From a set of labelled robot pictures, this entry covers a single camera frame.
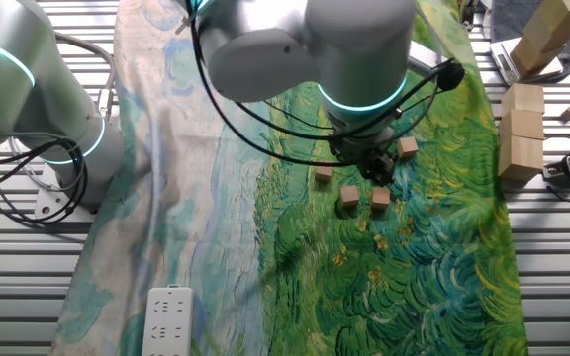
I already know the silver digital scale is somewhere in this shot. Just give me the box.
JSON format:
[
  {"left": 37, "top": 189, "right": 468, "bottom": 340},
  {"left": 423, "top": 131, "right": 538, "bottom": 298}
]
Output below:
[{"left": 489, "top": 37, "right": 565, "bottom": 86}]

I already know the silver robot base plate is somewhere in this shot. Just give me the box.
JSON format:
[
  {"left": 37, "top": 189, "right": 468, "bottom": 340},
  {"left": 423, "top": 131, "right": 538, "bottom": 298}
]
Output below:
[{"left": 34, "top": 162, "right": 99, "bottom": 224}]

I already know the white power strip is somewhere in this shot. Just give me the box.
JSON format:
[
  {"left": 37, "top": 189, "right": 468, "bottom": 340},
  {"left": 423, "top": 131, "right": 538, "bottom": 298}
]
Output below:
[{"left": 141, "top": 285, "right": 195, "bottom": 356}]

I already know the large wooden cube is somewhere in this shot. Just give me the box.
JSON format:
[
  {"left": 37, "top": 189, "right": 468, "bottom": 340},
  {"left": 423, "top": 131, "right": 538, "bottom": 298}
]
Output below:
[
  {"left": 522, "top": 9, "right": 570, "bottom": 54},
  {"left": 501, "top": 82, "right": 546, "bottom": 115},
  {"left": 509, "top": 35, "right": 565, "bottom": 80},
  {"left": 497, "top": 135, "right": 544, "bottom": 182},
  {"left": 536, "top": 0, "right": 570, "bottom": 26},
  {"left": 497, "top": 108, "right": 545, "bottom": 141}
]

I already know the black base cable bundle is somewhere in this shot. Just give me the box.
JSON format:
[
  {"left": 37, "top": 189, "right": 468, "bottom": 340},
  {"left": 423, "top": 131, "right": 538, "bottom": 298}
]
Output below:
[{"left": 0, "top": 139, "right": 90, "bottom": 227}]

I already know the painted landscape cloth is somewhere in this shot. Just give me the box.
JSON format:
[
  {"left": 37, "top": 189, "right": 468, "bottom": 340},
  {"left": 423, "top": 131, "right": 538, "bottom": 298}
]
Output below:
[{"left": 49, "top": 0, "right": 531, "bottom": 356}]

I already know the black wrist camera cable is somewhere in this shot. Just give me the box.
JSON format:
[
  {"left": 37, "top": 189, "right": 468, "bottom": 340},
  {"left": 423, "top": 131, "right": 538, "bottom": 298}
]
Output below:
[{"left": 185, "top": 0, "right": 467, "bottom": 169}]

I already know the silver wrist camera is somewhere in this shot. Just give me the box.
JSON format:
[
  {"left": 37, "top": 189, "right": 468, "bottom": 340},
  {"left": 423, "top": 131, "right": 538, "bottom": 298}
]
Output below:
[{"left": 407, "top": 41, "right": 440, "bottom": 76}]

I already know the long wooden block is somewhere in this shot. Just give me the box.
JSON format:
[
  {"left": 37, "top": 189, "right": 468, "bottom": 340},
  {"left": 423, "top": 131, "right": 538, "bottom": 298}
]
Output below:
[{"left": 490, "top": 0, "right": 570, "bottom": 83}]

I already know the grey conduit hose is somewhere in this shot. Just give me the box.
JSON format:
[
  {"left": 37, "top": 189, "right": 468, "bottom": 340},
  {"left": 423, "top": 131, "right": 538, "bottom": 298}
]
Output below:
[{"left": 51, "top": 32, "right": 118, "bottom": 123}]

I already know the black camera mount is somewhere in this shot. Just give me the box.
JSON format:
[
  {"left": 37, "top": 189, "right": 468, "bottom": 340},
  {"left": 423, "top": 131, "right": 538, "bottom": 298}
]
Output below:
[{"left": 460, "top": 0, "right": 482, "bottom": 29}]

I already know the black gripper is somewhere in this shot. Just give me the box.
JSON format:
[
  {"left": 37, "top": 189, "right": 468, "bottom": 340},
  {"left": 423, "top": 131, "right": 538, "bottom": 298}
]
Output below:
[{"left": 329, "top": 135, "right": 399, "bottom": 188}]

